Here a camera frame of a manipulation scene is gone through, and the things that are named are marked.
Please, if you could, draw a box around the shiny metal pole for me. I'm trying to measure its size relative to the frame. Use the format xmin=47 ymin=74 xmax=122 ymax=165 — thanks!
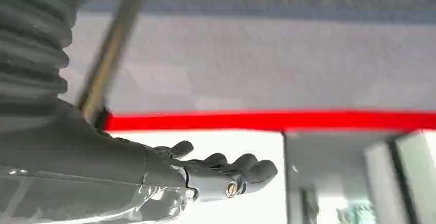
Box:
xmin=76 ymin=0 xmax=153 ymax=129

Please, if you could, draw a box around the black edge strip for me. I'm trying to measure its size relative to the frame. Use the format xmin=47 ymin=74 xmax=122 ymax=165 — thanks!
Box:
xmin=387 ymin=136 xmax=420 ymax=224

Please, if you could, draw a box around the ribbed grey right arm sleeve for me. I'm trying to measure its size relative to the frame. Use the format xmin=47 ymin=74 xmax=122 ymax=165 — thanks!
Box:
xmin=0 ymin=0 xmax=95 ymax=116

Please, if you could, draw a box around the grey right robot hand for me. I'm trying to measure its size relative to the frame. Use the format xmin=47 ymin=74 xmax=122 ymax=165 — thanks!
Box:
xmin=0 ymin=99 xmax=278 ymax=224

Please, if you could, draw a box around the red stripe tape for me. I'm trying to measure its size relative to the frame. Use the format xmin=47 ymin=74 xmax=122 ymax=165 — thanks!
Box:
xmin=103 ymin=109 xmax=436 ymax=133

